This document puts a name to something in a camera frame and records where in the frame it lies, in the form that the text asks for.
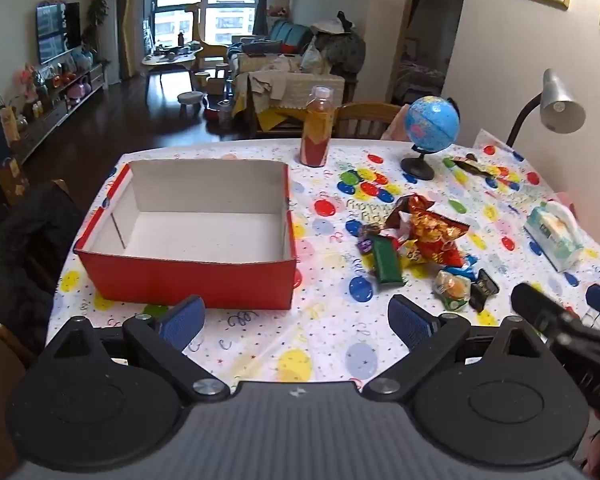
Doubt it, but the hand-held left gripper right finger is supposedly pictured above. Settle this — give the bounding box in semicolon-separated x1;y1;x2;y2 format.
361;294;556;403

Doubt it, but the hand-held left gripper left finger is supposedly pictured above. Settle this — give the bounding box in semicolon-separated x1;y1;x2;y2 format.
45;294;231;403

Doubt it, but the red cardboard box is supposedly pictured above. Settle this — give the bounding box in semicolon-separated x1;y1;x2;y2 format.
74;158;298;311

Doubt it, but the green orange snack packet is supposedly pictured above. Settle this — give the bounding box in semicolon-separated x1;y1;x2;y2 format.
432;269;473;312

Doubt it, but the black snack packet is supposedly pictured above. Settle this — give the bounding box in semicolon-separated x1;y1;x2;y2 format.
469;269;501;313

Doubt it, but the blue snack packet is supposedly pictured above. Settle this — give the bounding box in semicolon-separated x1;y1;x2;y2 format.
447;254;481;281

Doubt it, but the red snack bag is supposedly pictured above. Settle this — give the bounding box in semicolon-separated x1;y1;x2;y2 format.
407;194;473;268

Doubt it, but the brown snack packet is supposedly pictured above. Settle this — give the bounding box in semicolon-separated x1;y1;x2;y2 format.
384;194;416;231

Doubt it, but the tissue pack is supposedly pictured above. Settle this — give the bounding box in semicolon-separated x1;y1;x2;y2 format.
522;200;586;273

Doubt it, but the balloon print tablecloth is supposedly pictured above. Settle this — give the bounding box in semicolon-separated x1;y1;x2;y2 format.
45;129;600;396

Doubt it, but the dark crumpled wrapper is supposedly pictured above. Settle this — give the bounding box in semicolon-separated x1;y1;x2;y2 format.
450;154;498;178

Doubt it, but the black jacket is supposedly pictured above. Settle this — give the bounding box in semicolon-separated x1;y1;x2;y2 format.
0;180;88;356

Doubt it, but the pink cushion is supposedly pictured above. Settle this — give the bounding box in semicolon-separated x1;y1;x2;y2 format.
380;110;411;141

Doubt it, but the orange juice bottle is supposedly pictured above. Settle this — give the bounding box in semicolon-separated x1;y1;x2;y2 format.
300;85;337;168

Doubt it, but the grey desk lamp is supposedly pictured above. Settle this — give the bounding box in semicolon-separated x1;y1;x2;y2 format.
505;67;587;146

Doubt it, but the blue desk globe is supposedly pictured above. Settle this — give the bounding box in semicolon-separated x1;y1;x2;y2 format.
400;95;462;182

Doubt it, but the brown paper bag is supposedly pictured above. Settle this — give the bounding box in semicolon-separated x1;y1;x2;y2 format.
0;157;28;201

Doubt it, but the round stool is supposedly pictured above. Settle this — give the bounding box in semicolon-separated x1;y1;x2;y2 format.
176;91;204;116

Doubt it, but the bed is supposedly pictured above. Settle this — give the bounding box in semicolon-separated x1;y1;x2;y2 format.
395;60;448;106

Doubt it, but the television cabinet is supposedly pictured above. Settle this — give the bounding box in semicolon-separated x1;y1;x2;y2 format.
7;62;106;161

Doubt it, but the yellow carton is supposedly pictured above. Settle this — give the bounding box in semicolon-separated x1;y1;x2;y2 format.
0;105;21;143

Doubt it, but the round coffee table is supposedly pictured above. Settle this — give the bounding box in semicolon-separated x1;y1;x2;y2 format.
141;45;204;91

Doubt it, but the sofa with clothes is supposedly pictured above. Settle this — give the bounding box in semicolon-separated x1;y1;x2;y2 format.
227;20;366;138

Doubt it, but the wooden child chair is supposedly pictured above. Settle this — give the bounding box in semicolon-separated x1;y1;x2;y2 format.
185;2;229;68

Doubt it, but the white tower air conditioner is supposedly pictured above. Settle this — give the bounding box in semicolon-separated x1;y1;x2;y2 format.
96;0;121;86

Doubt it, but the yellow curtain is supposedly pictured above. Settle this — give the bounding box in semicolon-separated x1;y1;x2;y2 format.
121;0;146;78

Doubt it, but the potted plant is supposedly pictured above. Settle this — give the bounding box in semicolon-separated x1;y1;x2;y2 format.
82;0;108;51

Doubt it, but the television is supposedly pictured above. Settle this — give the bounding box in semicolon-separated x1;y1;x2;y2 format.
35;2;82;66

